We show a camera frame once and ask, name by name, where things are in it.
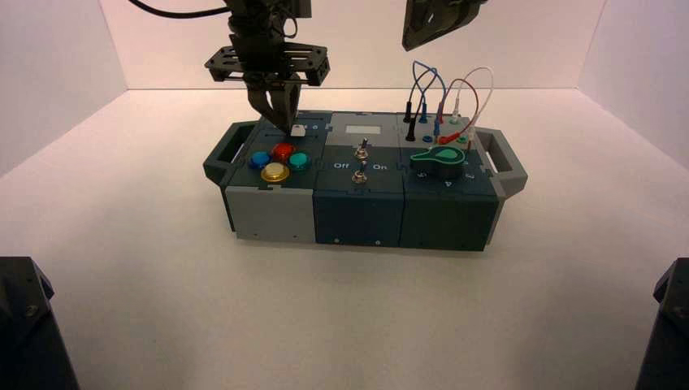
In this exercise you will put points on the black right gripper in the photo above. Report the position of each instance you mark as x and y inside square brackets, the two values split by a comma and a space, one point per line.
[436, 21]

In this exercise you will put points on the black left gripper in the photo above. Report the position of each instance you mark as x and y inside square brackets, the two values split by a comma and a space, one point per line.
[269, 62]

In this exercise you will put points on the white slider knob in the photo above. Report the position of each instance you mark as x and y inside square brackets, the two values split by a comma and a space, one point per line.
[297, 130]

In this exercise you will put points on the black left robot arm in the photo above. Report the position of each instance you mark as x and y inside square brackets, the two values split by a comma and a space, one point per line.
[264, 16]

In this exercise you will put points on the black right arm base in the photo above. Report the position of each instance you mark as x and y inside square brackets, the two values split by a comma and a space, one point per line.
[667, 334]

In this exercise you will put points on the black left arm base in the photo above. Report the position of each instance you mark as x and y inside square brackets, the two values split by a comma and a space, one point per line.
[29, 334]

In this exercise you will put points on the red push button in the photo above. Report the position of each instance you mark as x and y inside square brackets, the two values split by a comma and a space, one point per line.
[283, 151]

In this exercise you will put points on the blue push button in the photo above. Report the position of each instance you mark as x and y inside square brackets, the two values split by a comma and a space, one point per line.
[259, 159]

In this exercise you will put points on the teal push button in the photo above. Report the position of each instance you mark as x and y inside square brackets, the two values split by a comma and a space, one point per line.
[299, 160]

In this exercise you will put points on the yellow push button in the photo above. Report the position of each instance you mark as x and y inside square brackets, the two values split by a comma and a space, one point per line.
[275, 172]

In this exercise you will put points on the small grey display screen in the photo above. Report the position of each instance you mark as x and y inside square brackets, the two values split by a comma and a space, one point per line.
[363, 130]

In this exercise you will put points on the blue grey modular control box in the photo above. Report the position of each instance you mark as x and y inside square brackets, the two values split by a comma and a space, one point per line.
[366, 188]

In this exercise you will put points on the green rotary pointer knob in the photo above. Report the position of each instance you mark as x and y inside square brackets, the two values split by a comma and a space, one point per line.
[438, 161]

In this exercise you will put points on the metal toggle switch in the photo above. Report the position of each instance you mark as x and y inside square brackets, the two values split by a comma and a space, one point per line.
[358, 175]
[363, 149]

